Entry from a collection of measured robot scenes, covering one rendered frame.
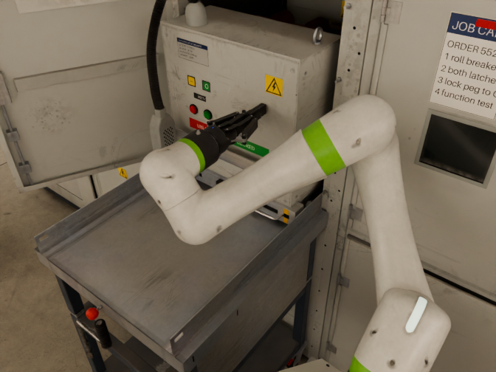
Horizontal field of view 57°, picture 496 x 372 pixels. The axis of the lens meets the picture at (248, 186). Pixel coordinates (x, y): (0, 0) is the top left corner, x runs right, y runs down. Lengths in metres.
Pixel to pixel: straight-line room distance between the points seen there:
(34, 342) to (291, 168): 1.73
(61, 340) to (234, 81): 1.52
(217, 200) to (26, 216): 2.21
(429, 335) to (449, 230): 0.50
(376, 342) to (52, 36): 1.25
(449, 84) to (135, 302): 0.94
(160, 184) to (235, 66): 0.45
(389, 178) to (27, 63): 1.12
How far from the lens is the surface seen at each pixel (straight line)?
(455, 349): 1.64
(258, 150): 1.36
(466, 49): 1.12
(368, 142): 0.94
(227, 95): 1.36
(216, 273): 1.32
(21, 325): 2.50
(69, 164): 1.78
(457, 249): 1.37
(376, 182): 1.08
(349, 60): 1.25
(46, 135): 1.71
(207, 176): 1.57
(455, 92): 1.15
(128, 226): 1.51
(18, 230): 3.01
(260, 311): 1.45
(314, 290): 1.81
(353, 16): 1.22
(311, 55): 1.20
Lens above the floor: 1.83
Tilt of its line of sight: 37 degrees down
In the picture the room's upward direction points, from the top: 1 degrees counter-clockwise
